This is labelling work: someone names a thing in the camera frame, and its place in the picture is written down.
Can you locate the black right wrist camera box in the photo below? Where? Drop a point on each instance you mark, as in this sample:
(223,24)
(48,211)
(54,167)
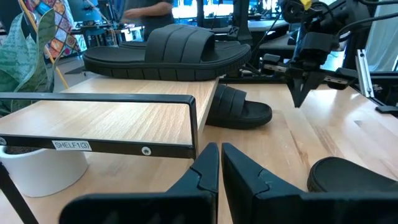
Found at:
(317,46)

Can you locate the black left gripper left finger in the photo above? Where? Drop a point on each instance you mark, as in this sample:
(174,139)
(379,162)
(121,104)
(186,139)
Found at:
(174,208)

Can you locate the background workbench with equipment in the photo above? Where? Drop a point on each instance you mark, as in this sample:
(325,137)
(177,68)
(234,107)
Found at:
(99,32)

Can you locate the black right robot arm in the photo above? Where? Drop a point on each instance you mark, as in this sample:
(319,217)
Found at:
(357,11)

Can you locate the aluminium frame post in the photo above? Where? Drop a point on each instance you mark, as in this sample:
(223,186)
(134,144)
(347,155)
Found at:
(363,74)

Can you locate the black mounting plate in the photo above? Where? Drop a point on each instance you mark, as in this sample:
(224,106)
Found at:
(387,109)

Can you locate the wooden shelf with black frame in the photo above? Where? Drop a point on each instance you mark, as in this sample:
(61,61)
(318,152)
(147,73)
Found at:
(109,118)

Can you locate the colourful patchwork quilt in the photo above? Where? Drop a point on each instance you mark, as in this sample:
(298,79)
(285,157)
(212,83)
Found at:
(62,28)

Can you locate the black stand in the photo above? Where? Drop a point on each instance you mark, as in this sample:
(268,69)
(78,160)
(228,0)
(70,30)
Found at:
(242,21)

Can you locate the white round plant pot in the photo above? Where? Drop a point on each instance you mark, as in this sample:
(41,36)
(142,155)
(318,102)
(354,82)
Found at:
(46,174)

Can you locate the slanted yellow pole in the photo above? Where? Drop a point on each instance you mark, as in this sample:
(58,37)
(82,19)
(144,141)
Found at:
(63,80)

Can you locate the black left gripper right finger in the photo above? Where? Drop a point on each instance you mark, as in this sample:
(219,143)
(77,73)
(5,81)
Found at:
(264,205)

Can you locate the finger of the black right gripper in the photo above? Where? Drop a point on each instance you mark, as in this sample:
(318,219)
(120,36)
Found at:
(311,82)
(295,87)

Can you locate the person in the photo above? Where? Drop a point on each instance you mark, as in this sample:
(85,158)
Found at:
(155,18)

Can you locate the white shelf label sticker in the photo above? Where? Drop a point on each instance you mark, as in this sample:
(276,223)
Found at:
(71,145)

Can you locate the green snake plant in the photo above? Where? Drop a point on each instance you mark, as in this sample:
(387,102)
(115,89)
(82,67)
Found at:
(18,62)

